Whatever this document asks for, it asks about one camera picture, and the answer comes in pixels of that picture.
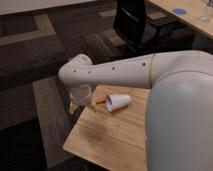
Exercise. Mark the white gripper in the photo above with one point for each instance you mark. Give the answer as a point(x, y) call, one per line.
point(81, 95)

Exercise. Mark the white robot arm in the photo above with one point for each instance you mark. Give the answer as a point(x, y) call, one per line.
point(179, 112)

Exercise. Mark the orange carrot toy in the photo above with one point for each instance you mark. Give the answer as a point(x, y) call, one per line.
point(101, 101)

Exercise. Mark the black office chair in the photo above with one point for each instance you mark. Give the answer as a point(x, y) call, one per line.
point(142, 26)

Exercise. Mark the blue round disc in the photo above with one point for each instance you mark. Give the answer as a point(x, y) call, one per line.
point(179, 11)

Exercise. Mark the wooden background desk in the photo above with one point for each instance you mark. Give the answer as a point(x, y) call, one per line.
point(194, 9)

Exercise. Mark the clear glass on desk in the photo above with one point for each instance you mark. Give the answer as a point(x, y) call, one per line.
point(206, 14)

